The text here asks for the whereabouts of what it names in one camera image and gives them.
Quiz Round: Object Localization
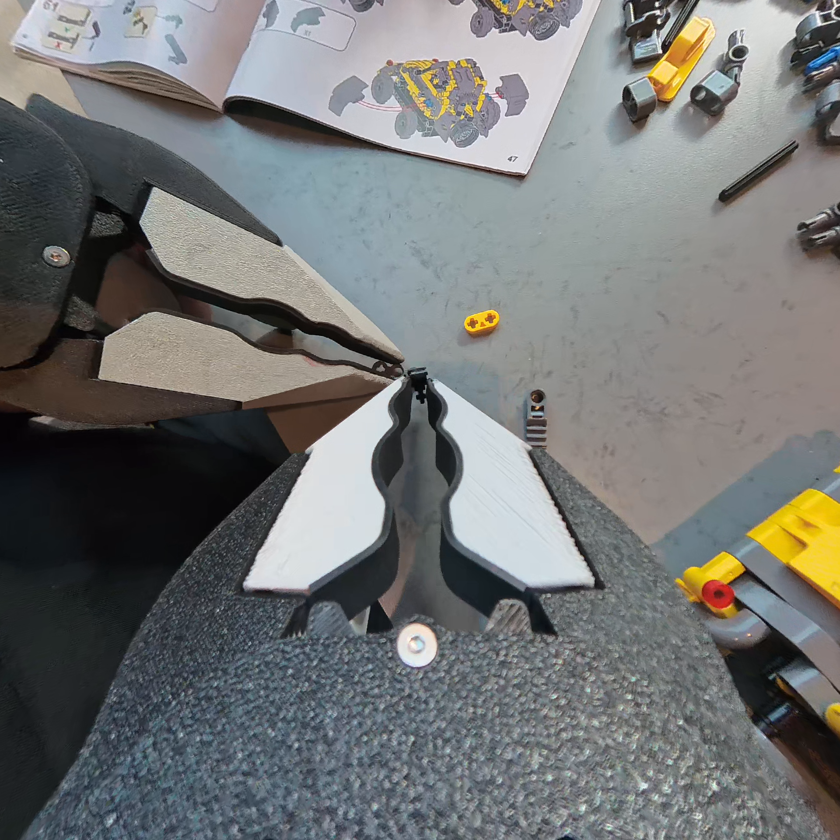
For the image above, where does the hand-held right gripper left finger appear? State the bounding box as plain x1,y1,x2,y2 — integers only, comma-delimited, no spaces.
243,378,408,595

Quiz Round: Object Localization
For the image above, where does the person's left hand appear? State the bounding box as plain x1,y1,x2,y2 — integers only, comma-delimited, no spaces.
95,252,185,326

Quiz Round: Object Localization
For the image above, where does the grey desk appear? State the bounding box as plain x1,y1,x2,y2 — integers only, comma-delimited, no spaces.
62,0,840,808

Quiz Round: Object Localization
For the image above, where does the pile of loose brick parts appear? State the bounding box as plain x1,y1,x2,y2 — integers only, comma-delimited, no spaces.
620,0,840,253

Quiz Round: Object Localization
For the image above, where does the grey gear rack piece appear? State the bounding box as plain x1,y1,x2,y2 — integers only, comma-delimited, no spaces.
525,388,549,448

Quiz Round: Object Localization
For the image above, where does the person's dark clothing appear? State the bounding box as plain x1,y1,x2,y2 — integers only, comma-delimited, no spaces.
0,407,309,840

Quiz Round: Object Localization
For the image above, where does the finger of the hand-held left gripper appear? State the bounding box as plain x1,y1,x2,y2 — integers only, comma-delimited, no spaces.
98,311,395,403
139,187,406,365

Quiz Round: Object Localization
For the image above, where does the paper instruction booklet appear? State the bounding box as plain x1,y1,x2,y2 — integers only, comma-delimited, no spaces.
12,0,601,177

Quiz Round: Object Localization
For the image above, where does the yellow toy brick vehicle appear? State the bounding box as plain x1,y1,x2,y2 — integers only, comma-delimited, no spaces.
676,466,840,742

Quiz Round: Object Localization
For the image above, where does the thin black axle rod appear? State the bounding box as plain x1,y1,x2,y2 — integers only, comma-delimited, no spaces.
717,140,800,203

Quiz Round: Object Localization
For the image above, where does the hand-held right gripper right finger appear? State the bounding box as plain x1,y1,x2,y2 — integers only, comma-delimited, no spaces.
427,378,597,592

